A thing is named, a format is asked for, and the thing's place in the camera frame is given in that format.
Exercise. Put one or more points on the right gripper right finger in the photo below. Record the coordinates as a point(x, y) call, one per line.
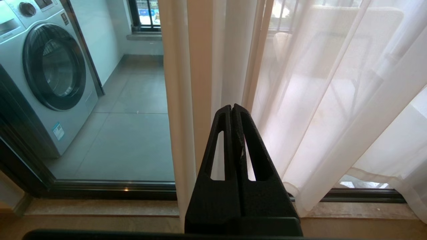
point(267, 203)

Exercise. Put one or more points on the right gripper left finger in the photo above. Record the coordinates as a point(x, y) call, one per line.
point(213, 203)

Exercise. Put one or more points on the cream opaque curtain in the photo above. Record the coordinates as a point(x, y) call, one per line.
point(181, 86)

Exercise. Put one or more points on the dark framed balcony window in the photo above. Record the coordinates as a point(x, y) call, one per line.
point(146, 15)

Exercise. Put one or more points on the round dark washing machine door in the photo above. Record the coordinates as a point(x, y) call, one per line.
point(55, 66)

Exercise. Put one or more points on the white sheer curtain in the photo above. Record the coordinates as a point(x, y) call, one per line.
point(337, 100)

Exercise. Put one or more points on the silver front-load washing machine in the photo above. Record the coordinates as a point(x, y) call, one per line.
point(40, 76)

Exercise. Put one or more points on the dark balcony door frame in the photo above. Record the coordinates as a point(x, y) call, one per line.
point(30, 173)

